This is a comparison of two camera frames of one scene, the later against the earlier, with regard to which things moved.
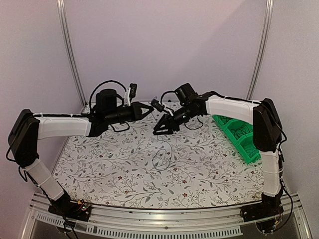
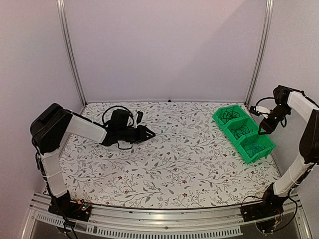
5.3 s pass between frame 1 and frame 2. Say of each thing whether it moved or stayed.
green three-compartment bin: stayed
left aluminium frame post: stayed
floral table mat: stayed
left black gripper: moved
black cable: stayed
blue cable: moved
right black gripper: moved
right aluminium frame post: stayed
